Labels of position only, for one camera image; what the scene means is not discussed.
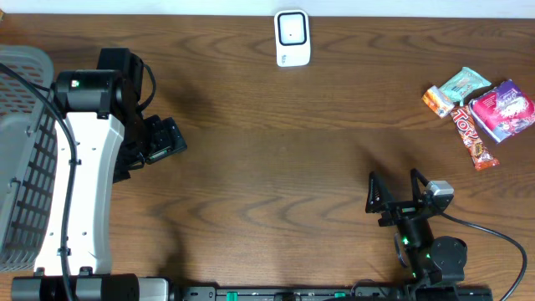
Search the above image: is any white barcode scanner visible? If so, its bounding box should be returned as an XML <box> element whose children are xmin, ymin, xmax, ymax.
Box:
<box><xmin>273</xmin><ymin>9</ymin><xmax>312</xmax><ymax>68</ymax></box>

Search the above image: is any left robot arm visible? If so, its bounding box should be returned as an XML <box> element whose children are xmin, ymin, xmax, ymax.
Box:
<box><xmin>1</xmin><ymin>45</ymin><xmax>187</xmax><ymax>301</ymax></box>

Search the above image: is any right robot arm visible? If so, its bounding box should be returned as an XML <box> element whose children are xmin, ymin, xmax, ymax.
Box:
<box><xmin>365</xmin><ymin>169</ymin><xmax>467</xmax><ymax>300</ymax></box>

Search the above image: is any purple red tissue pack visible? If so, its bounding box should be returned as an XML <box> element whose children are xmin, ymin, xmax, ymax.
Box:
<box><xmin>469</xmin><ymin>79</ymin><xmax>534</xmax><ymax>143</ymax></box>

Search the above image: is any red orange snack bar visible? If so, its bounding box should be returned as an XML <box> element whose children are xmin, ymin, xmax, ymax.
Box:
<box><xmin>451</xmin><ymin>106</ymin><xmax>500</xmax><ymax>171</ymax></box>

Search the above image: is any grey plastic mesh basket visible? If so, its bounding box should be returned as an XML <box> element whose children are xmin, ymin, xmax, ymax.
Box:
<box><xmin>0</xmin><ymin>43</ymin><xmax>59</xmax><ymax>273</ymax></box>

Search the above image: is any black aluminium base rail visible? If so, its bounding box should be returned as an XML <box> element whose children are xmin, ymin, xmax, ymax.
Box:
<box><xmin>168</xmin><ymin>283</ymin><xmax>493</xmax><ymax>301</ymax></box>

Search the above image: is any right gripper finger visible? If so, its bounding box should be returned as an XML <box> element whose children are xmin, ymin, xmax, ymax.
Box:
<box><xmin>410</xmin><ymin>168</ymin><xmax>430</xmax><ymax>203</ymax></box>
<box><xmin>365</xmin><ymin>171</ymin><xmax>395</xmax><ymax>213</ymax></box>

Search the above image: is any teal wet wipes pack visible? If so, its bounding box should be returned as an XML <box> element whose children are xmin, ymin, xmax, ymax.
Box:
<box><xmin>439</xmin><ymin>67</ymin><xmax>492</xmax><ymax>106</ymax></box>

